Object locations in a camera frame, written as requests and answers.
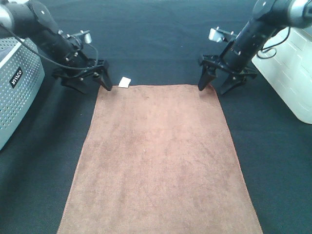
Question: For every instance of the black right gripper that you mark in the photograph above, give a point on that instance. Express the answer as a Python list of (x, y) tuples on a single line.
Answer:
[(231, 61)]

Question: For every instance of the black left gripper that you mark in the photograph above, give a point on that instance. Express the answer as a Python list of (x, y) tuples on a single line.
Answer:
[(74, 65)]

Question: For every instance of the brown microfiber towel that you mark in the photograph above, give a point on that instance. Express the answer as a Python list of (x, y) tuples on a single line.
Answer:
[(158, 160)]

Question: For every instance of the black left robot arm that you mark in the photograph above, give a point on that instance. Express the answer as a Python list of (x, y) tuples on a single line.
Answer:
[(32, 20)]

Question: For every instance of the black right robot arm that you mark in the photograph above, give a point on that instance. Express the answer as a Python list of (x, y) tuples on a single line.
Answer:
[(268, 18)]

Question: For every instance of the white plastic bin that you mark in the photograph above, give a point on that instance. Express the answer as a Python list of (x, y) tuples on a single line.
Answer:
[(288, 69)]

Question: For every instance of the white perforated plastic basket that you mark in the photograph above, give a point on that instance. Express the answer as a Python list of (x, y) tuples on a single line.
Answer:
[(21, 76)]

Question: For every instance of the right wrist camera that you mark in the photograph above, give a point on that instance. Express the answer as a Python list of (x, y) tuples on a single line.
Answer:
[(218, 35)]

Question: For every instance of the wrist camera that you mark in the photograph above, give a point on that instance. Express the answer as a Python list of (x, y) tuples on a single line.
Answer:
[(218, 35), (83, 37)]

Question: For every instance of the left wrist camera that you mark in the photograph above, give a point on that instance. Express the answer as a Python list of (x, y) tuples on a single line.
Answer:
[(83, 37)]

